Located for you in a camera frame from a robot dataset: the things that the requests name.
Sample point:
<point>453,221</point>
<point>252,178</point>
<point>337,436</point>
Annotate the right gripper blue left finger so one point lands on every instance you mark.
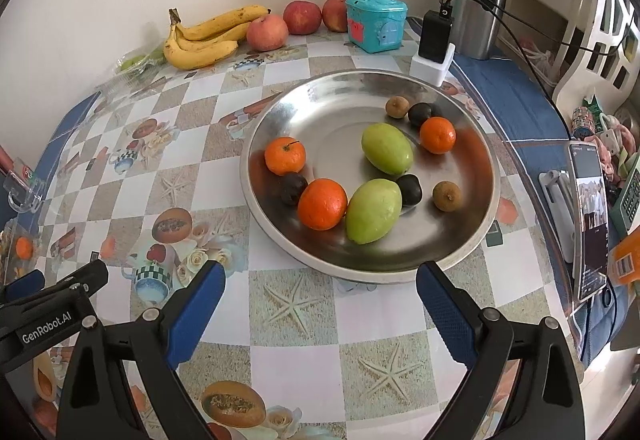
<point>188,311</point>

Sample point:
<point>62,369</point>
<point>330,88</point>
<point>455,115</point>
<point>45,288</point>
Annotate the black power adapter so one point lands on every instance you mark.
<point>435,34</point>

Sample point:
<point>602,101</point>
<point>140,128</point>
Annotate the green mango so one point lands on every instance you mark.
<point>373,211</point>
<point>387,148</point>

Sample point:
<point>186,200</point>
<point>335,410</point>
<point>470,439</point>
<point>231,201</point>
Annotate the orange tangerine with stem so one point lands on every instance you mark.
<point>285,155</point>

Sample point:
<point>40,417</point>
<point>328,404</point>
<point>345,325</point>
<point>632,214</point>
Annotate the white plastic chair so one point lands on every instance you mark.
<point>607,64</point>

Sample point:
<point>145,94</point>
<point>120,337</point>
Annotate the blue plaid tablecloth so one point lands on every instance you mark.
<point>516,268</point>

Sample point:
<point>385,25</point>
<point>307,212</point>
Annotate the smartphone on stand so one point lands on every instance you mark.
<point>590,216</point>

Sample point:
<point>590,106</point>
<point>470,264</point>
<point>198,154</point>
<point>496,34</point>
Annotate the small brown kiwi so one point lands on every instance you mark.
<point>397,107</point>
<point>447,196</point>

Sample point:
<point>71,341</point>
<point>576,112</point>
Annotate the plastic bag green fruit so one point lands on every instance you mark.
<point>137,63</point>

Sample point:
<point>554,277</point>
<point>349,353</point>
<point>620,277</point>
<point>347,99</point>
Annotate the dark plum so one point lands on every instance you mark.
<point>292,186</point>
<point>410,189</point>
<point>419,113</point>

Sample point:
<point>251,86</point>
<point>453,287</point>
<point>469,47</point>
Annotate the white phone stand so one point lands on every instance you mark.
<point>555,185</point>

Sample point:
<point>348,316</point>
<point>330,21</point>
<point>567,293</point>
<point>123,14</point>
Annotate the middle red apple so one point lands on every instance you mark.
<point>302,17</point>

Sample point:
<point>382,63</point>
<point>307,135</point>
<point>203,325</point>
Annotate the large steel plate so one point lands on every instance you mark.
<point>328,115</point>

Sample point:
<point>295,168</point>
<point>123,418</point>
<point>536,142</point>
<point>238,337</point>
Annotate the orange box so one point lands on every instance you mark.
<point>624,260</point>

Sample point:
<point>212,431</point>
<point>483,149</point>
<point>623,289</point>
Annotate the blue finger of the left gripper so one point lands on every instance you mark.
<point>25,286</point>

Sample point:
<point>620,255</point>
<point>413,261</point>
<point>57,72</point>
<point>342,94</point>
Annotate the green calculator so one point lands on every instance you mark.
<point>625,212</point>

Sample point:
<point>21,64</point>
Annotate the pale red apple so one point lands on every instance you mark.
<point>267,33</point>

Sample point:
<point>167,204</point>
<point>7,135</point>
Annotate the teal toy house box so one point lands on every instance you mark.
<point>376,26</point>

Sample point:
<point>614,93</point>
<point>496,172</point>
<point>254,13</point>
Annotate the right red apple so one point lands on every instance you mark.
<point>334,15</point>

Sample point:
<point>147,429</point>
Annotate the clear glass mug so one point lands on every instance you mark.
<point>25,189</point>

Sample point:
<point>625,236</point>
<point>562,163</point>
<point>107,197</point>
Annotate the yellow banana bunch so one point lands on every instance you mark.
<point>202,45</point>

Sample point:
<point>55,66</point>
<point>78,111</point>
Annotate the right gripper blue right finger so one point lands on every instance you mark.
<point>452,311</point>

